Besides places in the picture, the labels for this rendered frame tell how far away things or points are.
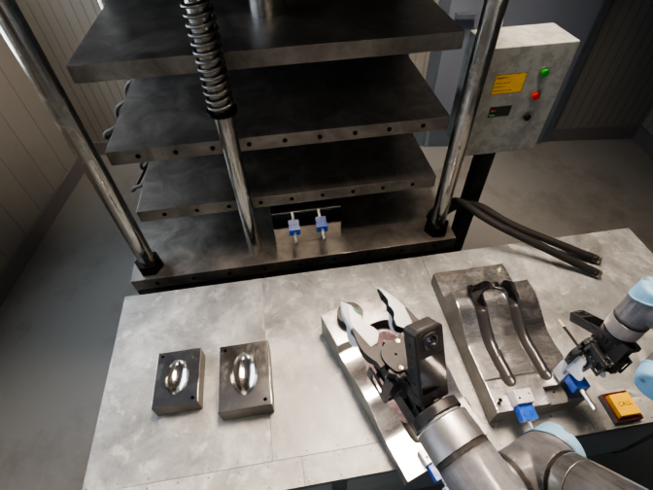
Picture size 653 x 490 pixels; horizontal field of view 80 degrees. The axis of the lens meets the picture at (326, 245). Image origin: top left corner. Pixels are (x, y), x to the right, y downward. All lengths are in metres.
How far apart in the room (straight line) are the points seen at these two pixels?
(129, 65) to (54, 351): 1.83
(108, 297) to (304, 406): 1.79
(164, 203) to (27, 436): 1.44
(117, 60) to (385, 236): 1.09
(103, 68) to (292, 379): 1.03
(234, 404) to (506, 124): 1.31
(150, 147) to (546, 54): 1.28
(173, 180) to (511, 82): 1.25
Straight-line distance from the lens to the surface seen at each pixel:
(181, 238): 1.75
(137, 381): 1.42
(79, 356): 2.61
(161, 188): 1.61
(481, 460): 0.55
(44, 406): 2.56
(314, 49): 1.23
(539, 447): 0.68
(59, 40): 3.59
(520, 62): 1.52
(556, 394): 1.35
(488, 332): 1.34
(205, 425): 1.29
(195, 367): 1.30
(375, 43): 1.26
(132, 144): 1.40
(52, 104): 1.27
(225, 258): 1.62
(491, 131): 1.61
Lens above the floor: 1.98
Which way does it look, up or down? 48 degrees down
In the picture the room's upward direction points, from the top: 2 degrees counter-clockwise
